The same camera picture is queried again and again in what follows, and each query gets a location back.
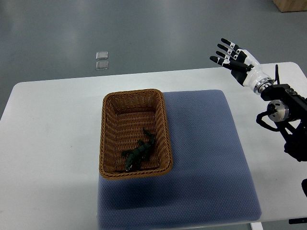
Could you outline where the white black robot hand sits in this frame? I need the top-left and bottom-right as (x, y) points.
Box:
(210, 38), (274, 94)

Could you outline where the dark green toy crocodile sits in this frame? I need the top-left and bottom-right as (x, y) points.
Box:
(121, 128), (155, 172)

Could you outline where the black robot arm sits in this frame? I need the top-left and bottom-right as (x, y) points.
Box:
(256, 65), (307, 162)

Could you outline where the brown wicker basket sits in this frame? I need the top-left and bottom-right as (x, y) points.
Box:
(99, 89), (173, 180)

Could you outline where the wooden box corner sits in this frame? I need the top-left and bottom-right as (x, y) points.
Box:
(273, 0), (307, 12)

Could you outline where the blue grey fabric mat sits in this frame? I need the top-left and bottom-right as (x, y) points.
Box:
(97, 90), (261, 230)

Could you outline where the upper clear floor tile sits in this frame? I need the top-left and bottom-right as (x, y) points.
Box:
(95, 51), (108, 60)

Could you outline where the black table control panel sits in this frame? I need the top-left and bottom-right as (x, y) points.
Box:
(288, 218), (307, 224)

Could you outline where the black cable loop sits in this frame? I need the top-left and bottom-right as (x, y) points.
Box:
(301, 178), (307, 204)

